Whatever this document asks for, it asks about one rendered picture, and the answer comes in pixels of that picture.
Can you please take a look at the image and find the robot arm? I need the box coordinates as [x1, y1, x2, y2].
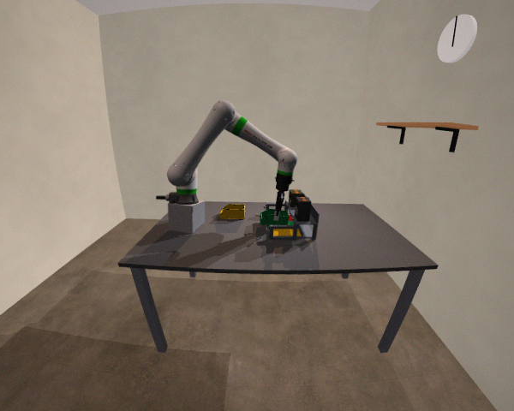
[156, 100, 297, 205]

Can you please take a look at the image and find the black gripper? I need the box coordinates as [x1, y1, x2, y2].
[273, 183, 289, 221]

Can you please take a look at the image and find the yellow bin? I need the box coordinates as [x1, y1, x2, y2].
[219, 204, 245, 219]

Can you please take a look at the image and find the green bin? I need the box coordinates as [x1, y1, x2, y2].
[260, 209, 289, 225]

